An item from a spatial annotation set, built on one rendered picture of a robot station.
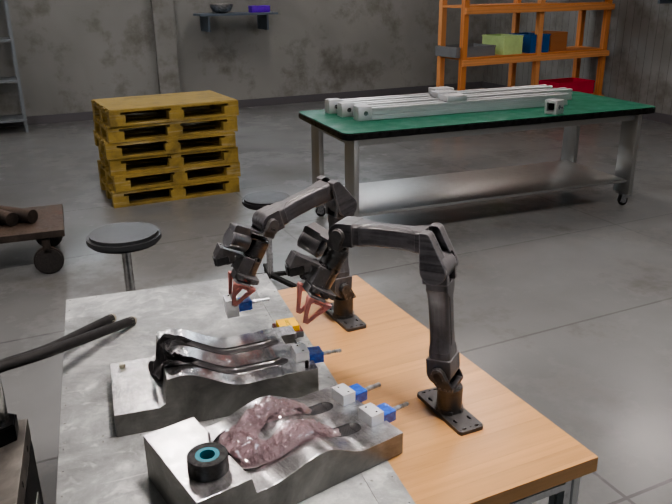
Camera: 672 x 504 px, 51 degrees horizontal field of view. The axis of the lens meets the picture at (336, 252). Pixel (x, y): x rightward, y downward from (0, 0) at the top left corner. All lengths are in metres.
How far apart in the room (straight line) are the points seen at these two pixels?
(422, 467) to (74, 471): 0.77
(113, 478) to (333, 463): 0.48
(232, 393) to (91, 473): 0.36
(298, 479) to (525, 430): 0.59
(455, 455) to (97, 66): 9.87
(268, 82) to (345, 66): 1.39
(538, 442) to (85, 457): 1.04
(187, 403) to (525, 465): 0.80
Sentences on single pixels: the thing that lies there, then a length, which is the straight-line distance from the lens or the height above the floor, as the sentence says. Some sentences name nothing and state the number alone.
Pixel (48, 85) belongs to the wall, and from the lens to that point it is 11.05.
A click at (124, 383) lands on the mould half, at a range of 1.90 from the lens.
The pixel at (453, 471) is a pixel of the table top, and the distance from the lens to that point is 1.64.
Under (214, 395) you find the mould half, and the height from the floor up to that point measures 0.87.
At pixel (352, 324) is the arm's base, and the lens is 2.22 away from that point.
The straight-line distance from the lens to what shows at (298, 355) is 1.83.
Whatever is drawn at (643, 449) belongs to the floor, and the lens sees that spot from 3.27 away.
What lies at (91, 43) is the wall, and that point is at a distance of 11.06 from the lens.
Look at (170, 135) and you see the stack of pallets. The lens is 6.46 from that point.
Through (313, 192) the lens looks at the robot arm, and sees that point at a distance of 2.05.
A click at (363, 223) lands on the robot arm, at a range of 1.70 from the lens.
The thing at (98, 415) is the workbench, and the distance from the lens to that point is 1.90.
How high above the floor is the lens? 1.79
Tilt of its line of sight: 21 degrees down
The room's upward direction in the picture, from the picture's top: 1 degrees counter-clockwise
